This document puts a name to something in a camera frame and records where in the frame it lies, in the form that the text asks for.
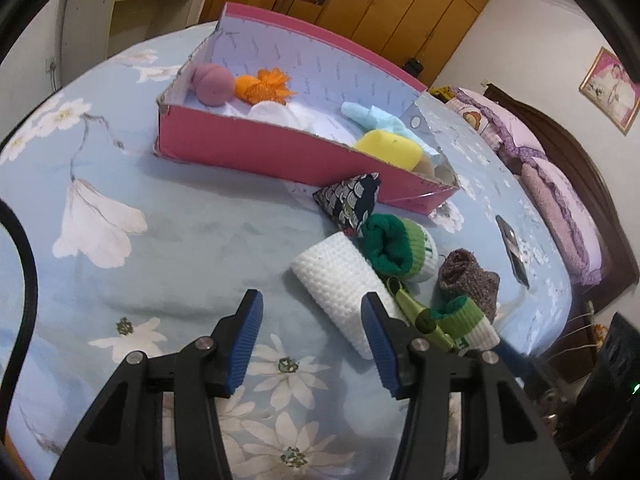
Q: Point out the black bag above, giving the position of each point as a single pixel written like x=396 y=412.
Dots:
x=412 y=67

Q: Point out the light blue sock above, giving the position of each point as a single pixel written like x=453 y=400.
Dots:
x=380 y=120

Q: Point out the brown knitted sock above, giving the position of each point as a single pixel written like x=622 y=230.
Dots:
x=470 y=280

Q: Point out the blue floral bedsheet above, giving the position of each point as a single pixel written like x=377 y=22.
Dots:
x=175 y=240

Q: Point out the yellow sponge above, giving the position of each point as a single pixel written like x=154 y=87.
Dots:
x=390 y=147

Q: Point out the yellow and black toy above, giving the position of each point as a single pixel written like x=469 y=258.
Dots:
x=440 y=93

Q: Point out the green and white sock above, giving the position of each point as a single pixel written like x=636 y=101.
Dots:
x=467 y=322
x=400 y=245

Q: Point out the orange frilly sock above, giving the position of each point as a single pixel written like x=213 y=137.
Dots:
x=260 y=85

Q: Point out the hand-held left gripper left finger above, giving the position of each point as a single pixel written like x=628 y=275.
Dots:
x=245 y=345

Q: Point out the pink cardboard box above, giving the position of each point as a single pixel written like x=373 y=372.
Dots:
x=280 y=155

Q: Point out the wooden wardrobe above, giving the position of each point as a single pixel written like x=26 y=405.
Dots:
x=400 y=5

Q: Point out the pink peach plush ball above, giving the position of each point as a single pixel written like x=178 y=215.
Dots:
x=212 y=85

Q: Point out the framed wall picture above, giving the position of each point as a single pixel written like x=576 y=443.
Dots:
x=610 y=87

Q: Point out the black white patterned sock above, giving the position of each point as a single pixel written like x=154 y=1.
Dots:
x=350 y=200

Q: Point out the purple pillows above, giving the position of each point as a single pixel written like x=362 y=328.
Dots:
x=590 y=180

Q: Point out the cartoon print pillow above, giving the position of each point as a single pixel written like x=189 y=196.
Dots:
x=472 y=120

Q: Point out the black smartphone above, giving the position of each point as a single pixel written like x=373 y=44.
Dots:
x=512 y=250

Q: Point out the beige shelf unit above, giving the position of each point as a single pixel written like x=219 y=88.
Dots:
x=100 y=10

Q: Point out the wall socket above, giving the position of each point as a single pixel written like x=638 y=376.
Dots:
x=51 y=65

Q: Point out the white knitted cloth roll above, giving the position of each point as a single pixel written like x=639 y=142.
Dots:
x=335 y=275

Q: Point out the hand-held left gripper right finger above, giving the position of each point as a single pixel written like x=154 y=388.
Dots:
x=382 y=345

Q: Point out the beige egg-shaped sponge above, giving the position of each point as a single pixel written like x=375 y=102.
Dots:
x=427 y=164

